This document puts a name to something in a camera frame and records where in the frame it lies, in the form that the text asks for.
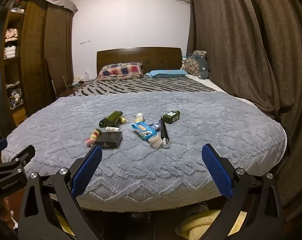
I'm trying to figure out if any grey fluffy blanket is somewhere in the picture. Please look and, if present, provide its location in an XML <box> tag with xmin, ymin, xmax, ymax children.
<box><xmin>1</xmin><ymin>90</ymin><xmax>288</xmax><ymax>212</ymax></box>

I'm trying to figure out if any blue pillow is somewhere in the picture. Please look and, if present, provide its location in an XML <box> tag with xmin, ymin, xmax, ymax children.
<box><xmin>146</xmin><ymin>69</ymin><xmax>189</xmax><ymax>79</ymax></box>

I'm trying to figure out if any zebra striped bed sheet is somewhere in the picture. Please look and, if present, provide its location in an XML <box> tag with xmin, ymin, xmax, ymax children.
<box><xmin>68</xmin><ymin>76</ymin><xmax>219</xmax><ymax>97</ymax></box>

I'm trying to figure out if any black silver tube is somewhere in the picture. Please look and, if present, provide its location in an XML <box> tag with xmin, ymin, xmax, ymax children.
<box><xmin>160</xmin><ymin>116</ymin><xmax>170</xmax><ymax>149</ymax></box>

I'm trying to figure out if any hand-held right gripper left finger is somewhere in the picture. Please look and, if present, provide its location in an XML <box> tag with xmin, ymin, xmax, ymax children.
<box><xmin>17</xmin><ymin>145</ymin><xmax>103</xmax><ymax>240</ymax></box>

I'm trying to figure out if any brown curtain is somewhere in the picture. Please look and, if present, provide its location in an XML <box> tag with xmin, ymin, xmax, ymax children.
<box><xmin>185</xmin><ymin>0</ymin><xmax>302</xmax><ymax>217</ymax></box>

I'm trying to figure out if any white bed sheet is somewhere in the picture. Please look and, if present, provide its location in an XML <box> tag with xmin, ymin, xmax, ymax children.
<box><xmin>188</xmin><ymin>74</ymin><xmax>244</xmax><ymax>102</ymax></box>

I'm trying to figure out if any black box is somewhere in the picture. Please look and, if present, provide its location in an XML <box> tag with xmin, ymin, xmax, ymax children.
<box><xmin>94</xmin><ymin>131</ymin><xmax>123</xmax><ymax>150</ymax></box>

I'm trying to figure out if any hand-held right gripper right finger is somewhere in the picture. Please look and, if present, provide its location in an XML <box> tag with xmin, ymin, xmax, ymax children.
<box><xmin>201</xmin><ymin>144</ymin><xmax>285</xmax><ymax>240</ymax></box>

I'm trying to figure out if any wooden bed headboard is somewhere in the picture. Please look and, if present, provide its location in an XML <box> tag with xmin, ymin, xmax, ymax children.
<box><xmin>96</xmin><ymin>47</ymin><xmax>183</xmax><ymax>77</ymax></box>

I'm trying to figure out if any wooden nightstand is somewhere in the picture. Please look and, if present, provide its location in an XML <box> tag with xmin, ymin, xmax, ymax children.
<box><xmin>57</xmin><ymin>79</ymin><xmax>97</xmax><ymax>98</ymax></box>

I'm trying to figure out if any yellow fluffy clothing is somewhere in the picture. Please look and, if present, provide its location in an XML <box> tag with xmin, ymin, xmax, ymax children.
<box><xmin>53</xmin><ymin>207</ymin><xmax>249</xmax><ymax>240</ymax></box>

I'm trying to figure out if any plaid pillow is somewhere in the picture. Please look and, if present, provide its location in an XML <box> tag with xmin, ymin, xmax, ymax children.
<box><xmin>97</xmin><ymin>62</ymin><xmax>144</xmax><ymax>81</ymax></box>

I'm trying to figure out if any brown wooden wardrobe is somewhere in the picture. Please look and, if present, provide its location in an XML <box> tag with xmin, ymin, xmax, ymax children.
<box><xmin>1</xmin><ymin>0</ymin><xmax>75</xmax><ymax>130</ymax></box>

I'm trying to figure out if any grey plush toy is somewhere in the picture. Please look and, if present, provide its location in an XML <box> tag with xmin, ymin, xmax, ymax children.
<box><xmin>198</xmin><ymin>55</ymin><xmax>210</xmax><ymax>79</ymax></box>

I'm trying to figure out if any white cup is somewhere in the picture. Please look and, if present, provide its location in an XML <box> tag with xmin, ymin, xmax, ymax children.
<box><xmin>148</xmin><ymin>134</ymin><xmax>163</xmax><ymax>148</ymax></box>

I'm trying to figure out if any pile of folded clothes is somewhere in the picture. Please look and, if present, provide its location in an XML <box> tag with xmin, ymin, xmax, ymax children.
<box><xmin>4</xmin><ymin>0</ymin><xmax>26</xmax><ymax>109</ymax></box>

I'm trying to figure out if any white slipper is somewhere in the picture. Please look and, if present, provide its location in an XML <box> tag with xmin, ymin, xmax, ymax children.
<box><xmin>186</xmin><ymin>201</ymin><xmax>209</xmax><ymax>218</ymax></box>

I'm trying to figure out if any round dark green bottle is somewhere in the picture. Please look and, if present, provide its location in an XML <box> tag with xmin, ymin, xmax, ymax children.
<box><xmin>99</xmin><ymin>110</ymin><xmax>123</xmax><ymax>128</ymax></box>

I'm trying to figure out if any rectangular dark green bottle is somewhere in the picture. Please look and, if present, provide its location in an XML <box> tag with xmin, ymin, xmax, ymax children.
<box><xmin>162</xmin><ymin>110</ymin><xmax>181</xmax><ymax>124</ymax></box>

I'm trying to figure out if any colourful bead string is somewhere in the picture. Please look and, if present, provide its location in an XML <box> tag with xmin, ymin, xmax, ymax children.
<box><xmin>85</xmin><ymin>128</ymin><xmax>103</xmax><ymax>148</ymax></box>

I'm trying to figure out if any blue wet wipes pack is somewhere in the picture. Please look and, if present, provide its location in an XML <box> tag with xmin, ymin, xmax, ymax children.
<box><xmin>131</xmin><ymin>121</ymin><xmax>158</xmax><ymax>141</ymax></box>

